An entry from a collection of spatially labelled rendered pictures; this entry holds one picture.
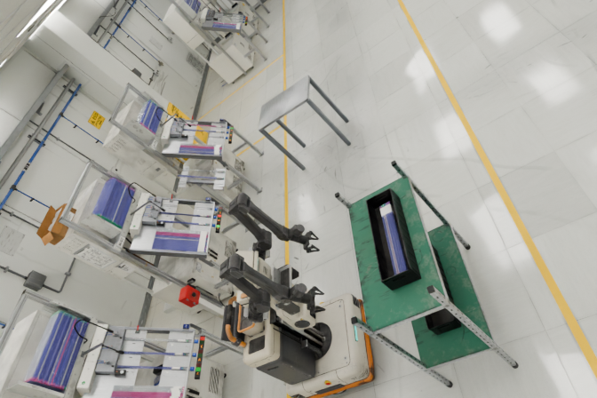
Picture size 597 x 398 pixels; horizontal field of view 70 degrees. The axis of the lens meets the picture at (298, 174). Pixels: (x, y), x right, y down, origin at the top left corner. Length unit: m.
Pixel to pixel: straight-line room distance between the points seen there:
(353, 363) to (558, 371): 1.22
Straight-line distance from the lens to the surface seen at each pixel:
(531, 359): 3.05
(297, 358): 3.20
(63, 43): 7.21
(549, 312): 3.11
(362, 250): 2.61
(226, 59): 8.54
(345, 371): 3.24
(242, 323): 3.11
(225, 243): 5.04
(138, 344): 3.87
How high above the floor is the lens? 2.82
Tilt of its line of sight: 33 degrees down
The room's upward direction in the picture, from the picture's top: 48 degrees counter-clockwise
